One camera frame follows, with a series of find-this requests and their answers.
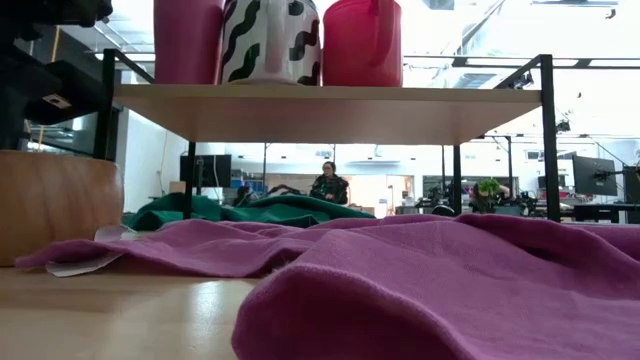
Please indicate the purple cloth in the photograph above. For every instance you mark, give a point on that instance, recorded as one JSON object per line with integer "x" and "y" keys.
{"x": 400, "y": 280}

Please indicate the red mug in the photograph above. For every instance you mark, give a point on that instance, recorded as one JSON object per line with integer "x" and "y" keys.
{"x": 360, "y": 50}

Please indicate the magenta plastic cup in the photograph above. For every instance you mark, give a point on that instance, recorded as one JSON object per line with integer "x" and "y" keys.
{"x": 187, "y": 45}

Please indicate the black ceiling spotlight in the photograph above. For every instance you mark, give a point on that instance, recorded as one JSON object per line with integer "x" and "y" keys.
{"x": 522, "y": 80}
{"x": 563, "y": 125}

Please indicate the green cloth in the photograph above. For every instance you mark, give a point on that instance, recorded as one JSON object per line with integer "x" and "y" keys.
{"x": 280, "y": 210}

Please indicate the wooden shelf with black frame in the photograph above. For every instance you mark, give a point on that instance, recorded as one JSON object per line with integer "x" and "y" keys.
{"x": 325, "y": 115}

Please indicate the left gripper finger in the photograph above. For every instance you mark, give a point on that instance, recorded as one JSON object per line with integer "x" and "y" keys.
{"x": 75, "y": 85}

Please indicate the green potted plant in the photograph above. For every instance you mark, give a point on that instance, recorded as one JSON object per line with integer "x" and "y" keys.
{"x": 487, "y": 187}

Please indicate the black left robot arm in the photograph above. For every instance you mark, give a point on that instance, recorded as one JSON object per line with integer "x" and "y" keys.
{"x": 50, "y": 12}

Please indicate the person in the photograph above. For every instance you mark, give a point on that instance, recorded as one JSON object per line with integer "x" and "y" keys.
{"x": 330, "y": 187}

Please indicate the white mug with black squiggles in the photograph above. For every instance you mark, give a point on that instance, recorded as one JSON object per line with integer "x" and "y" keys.
{"x": 270, "y": 45}

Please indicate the black computer monitor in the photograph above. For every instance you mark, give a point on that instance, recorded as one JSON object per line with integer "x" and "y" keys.
{"x": 595, "y": 175}
{"x": 632, "y": 185}
{"x": 217, "y": 170}

